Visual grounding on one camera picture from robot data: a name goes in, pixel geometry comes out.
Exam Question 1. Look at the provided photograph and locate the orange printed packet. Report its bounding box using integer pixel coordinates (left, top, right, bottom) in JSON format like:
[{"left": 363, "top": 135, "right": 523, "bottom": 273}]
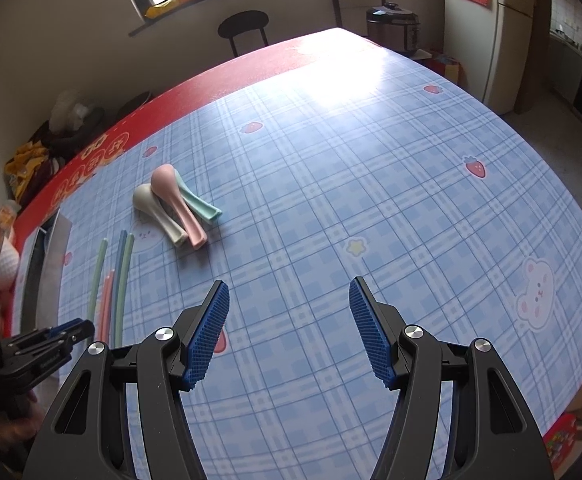
[{"left": 0, "top": 200, "right": 19, "bottom": 256}]

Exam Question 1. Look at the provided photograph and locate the teal plastic spoon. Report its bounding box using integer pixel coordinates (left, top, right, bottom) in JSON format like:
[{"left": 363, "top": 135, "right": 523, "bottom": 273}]
[{"left": 171, "top": 169, "right": 223, "bottom": 223}]

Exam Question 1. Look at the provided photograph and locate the red and yellow box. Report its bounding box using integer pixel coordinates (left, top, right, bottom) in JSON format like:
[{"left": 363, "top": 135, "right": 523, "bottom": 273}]
[{"left": 428, "top": 50, "right": 464, "bottom": 86}]

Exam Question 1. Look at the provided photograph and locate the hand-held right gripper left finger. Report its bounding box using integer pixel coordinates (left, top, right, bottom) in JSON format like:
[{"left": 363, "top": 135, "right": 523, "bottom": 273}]
[{"left": 21, "top": 280, "right": 232, "bottom": 480}]

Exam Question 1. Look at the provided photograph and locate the clear plastic bag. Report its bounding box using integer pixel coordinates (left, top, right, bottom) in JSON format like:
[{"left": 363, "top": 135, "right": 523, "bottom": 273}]
[{"left": 48, "top": 90, "right": 96, "bottom": 133}]

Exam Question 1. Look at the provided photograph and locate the yellow plastic bag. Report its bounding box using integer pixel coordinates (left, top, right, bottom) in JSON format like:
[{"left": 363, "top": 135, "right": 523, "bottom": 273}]
[{"left": 5, "top": 141, "right": 52, "bottom": 201}]

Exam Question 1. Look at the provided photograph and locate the pink plastic spoon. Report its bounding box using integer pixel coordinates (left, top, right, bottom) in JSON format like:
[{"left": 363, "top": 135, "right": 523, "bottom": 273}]
[{"left": 151, "top": 164, "right": 207, "bottom": 250}]

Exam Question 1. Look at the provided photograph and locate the beige plastic spoon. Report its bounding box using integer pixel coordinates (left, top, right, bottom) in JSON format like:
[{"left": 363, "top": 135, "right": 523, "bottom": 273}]
[{"left": 133, "top": 183, "right": 190, "bottom": 249}]

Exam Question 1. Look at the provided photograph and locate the person's left hand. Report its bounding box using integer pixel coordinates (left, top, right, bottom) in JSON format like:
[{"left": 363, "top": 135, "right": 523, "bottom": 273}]
[{"left": 0, "top": 399, "right": 45, "bottom": 450}]

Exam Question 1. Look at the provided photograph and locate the stainless steel tray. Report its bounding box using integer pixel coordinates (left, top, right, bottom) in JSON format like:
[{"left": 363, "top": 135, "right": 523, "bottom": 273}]
[{"left": 21, "top": 207, "right": 74, "bottom": 351}]

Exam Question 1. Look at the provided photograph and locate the black rice cooker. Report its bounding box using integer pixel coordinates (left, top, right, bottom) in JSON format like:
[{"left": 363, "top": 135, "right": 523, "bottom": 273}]
[{"left": 366, "top": 2, "right": 421, "bottom": 56}]

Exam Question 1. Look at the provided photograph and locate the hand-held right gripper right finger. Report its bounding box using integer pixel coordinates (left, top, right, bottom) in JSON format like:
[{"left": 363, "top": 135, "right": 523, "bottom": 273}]
[{"left": 348, "top": 276, "right": 557, "bottom": 480}]

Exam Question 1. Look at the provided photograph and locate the cream refrigerator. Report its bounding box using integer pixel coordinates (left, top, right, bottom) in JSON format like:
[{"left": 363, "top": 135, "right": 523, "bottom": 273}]
[{"left": 481, "top": 0, "right": 554, "bottom": 116}]

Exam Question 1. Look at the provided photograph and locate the black bag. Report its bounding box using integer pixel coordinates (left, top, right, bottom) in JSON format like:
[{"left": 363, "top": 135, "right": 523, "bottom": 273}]
[{"left": 46, "top": 105, "right": 106, "bottom": 161}]

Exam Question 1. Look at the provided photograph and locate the white dimpled bowl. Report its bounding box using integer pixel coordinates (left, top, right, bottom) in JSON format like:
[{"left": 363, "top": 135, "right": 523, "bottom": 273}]
[{"left": 0, "top": 237, "right": 22, "bottom": 291}]

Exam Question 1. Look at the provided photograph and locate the black round stool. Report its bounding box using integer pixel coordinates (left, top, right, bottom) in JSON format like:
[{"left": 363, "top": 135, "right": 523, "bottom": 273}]
[{"left": 217, "top": 11, "right": 270, "bottom": 58}]

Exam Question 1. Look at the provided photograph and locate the blue plaid tablecloth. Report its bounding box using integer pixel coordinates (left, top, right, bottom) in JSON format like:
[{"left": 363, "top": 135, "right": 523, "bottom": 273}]
[{"left": 36, "top": 42, "right": 582, "bottom": 480}]

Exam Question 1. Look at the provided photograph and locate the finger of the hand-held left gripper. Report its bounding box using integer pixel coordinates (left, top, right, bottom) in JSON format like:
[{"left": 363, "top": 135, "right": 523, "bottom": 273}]
[
  {"left": 46, "top": 321, "right": 96, "bottom": 362},
  {"left": 5, "top": 319, "right": 84, "bottom": 354}
]

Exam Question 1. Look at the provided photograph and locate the dark round pan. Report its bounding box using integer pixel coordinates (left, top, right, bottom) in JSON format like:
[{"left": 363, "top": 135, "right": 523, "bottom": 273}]
[{"left": 121, "top": 91, "right": 153, "bottom": 121}]

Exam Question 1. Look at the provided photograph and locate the yellow cloth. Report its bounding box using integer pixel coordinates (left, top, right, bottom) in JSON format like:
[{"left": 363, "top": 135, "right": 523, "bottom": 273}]
[{"left": 144, "top": 0, "right": 198, "bottom": 18}]

